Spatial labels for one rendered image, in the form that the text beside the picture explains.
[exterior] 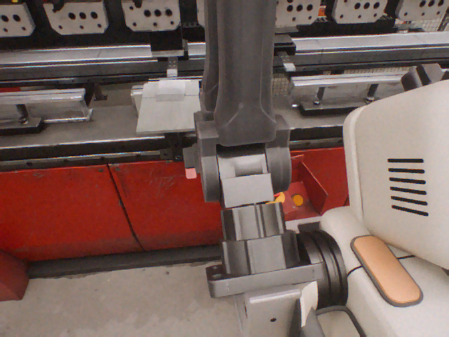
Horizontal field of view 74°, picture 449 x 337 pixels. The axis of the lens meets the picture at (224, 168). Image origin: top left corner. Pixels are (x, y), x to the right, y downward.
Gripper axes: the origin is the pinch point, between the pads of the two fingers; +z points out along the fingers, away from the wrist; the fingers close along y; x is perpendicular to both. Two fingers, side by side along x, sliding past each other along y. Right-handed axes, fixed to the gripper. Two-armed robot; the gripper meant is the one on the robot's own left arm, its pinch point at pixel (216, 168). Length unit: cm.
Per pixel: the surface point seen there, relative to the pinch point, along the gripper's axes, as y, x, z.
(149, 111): 15.5, -24.0, 11.8
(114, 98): 66, -142, 184
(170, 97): 9.0, -28.6, 12.7
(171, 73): 8.0, -43.5, 21.2
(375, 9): -53, -42, -3
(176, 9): 4.4, -46.2, -2.6
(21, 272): 94, 9, 97
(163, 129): 11.8, -15.6, 7.5
